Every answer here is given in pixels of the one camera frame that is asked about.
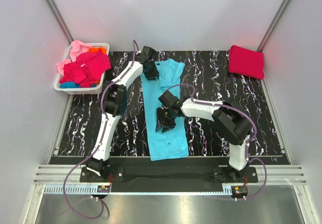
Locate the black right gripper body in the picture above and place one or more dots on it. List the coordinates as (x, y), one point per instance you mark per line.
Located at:
(165, 118)

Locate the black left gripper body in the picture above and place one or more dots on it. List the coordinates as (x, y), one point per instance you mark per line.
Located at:
(152, 72)

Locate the cyan t shirt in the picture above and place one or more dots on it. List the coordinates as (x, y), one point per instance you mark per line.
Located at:
(166, 137)

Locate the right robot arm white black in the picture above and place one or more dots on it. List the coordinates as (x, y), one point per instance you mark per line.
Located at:
(234, 125)

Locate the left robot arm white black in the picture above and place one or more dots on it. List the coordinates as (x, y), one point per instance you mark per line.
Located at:
(113, 107)

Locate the orange t shirt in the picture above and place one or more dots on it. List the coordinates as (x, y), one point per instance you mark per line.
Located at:
(97, 49)

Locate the magenta t shirt in basket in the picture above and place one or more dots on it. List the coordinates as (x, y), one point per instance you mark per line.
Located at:
(86, 70)

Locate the light pink t shirt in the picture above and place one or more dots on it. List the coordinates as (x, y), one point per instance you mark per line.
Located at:
(77, 48)

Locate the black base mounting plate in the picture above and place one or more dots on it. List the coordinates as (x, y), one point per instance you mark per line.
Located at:
(165, 184)

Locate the blue t shirt in basket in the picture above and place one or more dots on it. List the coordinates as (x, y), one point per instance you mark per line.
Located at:
(73, 85)

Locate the folded red t shirt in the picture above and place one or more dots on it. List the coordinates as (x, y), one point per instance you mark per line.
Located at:
(246, 62)

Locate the aluminium frame rail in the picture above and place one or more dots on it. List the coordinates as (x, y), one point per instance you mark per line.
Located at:
(274, 174)

